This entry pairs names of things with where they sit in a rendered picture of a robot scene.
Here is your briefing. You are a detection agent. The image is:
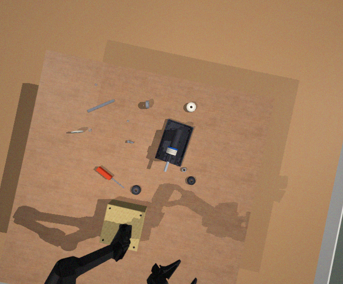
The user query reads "red-handled screwdriver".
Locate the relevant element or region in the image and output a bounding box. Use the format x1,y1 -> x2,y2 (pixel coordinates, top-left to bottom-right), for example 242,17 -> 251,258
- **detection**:
96,166 -> 124,188

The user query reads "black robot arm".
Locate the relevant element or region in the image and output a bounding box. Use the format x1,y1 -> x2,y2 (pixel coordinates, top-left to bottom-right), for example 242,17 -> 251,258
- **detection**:
44,224 -> 169,284

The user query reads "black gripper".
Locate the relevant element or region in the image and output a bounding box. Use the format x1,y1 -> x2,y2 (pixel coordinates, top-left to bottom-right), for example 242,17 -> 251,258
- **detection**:
151,259 -> 197,284

